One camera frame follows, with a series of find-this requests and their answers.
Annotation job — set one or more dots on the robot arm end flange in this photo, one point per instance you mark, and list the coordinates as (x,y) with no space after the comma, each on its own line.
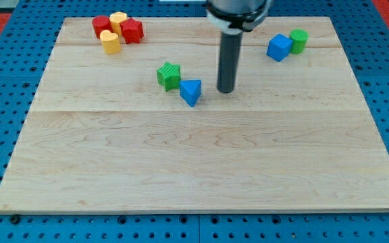
(236,16)

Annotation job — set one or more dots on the wooden board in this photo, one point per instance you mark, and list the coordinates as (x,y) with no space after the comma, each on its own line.
(102,137)

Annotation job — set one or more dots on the blue cube block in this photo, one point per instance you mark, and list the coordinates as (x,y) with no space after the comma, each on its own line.
(279,47)

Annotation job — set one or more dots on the blue triangle block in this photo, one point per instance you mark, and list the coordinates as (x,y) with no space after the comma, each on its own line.
(190,91)

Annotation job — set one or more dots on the green star block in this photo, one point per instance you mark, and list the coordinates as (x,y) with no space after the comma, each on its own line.
(169,76)

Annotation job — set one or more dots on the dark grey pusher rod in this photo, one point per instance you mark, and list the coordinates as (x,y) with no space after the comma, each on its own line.
(229,53)

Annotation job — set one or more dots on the red star block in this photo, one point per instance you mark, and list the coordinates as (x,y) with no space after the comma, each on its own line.
(132,31)

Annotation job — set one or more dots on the yellow heart block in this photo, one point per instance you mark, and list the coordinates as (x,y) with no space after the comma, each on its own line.
(110,42)

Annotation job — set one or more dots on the yellow pentagon block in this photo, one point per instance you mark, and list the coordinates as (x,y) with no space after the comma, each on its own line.
(116,19)

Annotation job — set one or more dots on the green cylinder block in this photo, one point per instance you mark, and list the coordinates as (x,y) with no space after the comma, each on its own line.
(299,39)

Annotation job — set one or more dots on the red cylinder block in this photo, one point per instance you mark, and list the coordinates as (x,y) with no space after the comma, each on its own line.
(101,23)

